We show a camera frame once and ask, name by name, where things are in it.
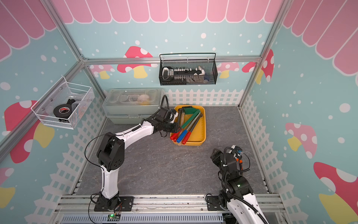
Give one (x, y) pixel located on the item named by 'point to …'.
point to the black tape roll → (63, 111)
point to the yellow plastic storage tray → (198, 135)
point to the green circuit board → (113, 217)
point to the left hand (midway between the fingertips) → (179, 130)
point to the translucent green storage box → (131, 106)
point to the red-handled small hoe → (181, 114)
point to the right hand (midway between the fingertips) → (216, 151)
